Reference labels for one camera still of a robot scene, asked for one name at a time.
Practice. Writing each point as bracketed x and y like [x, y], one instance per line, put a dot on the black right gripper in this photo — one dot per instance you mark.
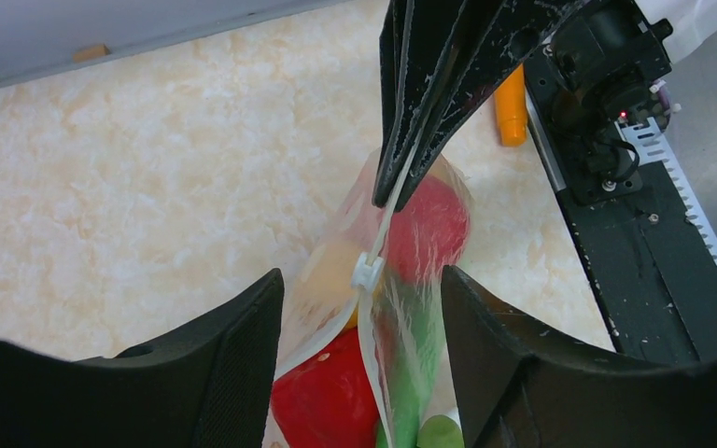
[605, 60]

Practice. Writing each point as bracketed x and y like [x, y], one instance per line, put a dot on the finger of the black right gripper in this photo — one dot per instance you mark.
[395, 124]

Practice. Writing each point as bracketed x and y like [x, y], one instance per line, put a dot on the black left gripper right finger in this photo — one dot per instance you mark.
[522, 383]

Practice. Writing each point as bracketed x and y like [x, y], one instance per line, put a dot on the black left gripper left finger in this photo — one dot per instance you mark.
[206, 383]

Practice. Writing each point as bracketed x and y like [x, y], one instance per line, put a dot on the small green toy cabbage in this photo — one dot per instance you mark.
[440, 431]

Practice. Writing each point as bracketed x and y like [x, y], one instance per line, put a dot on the red toy bell pepper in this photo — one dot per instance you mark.
[327, 401]

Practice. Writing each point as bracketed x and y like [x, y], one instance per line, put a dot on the green toy cucumber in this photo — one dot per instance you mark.
[407, 324]

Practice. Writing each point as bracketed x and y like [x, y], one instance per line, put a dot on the clear zip top bag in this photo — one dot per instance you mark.
[362, 337]

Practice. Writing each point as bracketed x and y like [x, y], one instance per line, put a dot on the small red toy tomato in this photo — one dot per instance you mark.
[429, 233]

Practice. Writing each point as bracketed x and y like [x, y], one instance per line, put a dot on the yellow toy mango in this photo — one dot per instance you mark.
[324, 281]

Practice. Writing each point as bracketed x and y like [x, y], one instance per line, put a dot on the orange marker pen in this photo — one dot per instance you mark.
[511, 109]

